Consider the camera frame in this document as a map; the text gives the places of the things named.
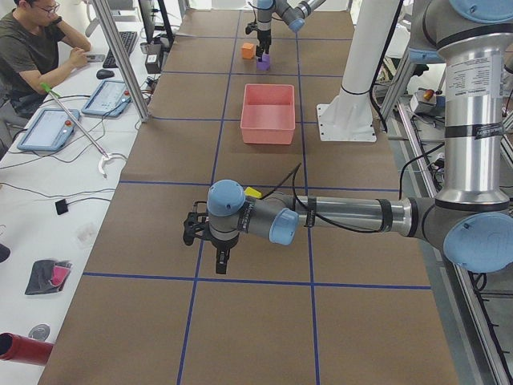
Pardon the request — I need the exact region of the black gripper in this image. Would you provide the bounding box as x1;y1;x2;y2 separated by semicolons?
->
211;239;234;274
256;30;272;61

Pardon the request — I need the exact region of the purple foam block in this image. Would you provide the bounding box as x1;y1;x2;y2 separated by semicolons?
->
256;54;271;71

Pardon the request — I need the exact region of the yellow foam block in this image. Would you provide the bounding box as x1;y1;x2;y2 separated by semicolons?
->
244;187;263;199

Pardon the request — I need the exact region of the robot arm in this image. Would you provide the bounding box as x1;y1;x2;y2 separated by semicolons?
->
245;0;325;61
204;1;512;274

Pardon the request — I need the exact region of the pink plastic bin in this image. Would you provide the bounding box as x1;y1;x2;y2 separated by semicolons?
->
240;83;296;145

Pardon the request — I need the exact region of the orange foam block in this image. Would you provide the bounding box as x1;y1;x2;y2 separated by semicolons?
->
241;43;256;60

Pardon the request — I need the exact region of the black computer monitor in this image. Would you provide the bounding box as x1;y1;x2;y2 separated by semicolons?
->
138;0;175;52

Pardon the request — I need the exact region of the black power box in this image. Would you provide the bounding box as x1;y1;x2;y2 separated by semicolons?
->
145;43;164;75

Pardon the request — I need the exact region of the black keyboard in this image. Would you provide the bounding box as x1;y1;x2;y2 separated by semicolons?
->
102;30;139;69

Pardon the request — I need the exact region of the far blue teach pendant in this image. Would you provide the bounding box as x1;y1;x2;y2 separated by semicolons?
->
81;79;131;118

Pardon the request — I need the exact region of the blue teach pendant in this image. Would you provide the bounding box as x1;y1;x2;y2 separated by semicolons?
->
17;108;75;152
81;79;131;118

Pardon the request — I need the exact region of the black computer mouse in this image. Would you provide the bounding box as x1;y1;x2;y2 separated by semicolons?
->
96;69;115;80

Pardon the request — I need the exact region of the small black square device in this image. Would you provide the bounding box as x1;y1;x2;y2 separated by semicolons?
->
55;199;69;216

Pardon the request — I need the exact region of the grey and pink cloth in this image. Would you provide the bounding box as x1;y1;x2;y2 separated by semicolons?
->
25;259;72;295

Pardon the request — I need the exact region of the round metal lid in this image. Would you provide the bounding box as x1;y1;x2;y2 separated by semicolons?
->
28;323;50;342

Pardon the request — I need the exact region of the near blue teach pendant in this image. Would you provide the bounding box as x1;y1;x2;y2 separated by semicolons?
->
17;108;75;152

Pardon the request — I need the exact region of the reacher grabber tool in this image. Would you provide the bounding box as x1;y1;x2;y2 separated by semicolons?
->
40;83;127;178

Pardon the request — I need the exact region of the red cylinder bottle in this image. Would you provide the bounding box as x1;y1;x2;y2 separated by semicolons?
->
1;333;54;366

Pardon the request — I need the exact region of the seated person in grey shirt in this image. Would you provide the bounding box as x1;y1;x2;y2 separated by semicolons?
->
1;1;91;154

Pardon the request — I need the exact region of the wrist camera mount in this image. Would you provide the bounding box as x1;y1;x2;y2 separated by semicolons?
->
183;201;211;246
244;22;257;34

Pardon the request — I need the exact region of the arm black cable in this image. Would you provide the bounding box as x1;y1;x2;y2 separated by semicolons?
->
262;162;448;234

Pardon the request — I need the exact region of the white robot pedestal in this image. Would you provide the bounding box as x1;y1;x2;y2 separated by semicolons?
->
317;0;402;143

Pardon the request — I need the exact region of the aluminium frame post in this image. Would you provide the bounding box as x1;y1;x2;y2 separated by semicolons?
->
91;0;150;123

